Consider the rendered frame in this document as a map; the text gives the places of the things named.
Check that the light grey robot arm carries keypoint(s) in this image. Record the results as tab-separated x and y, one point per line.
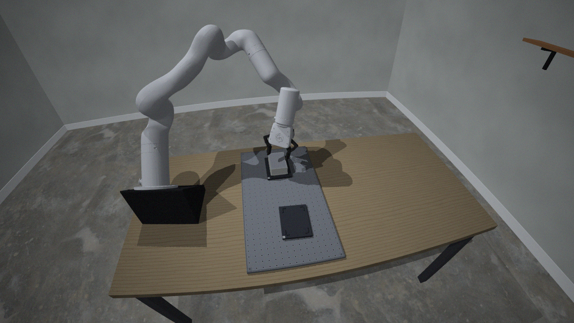
153	100

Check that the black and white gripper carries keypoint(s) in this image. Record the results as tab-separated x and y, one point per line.
281	136

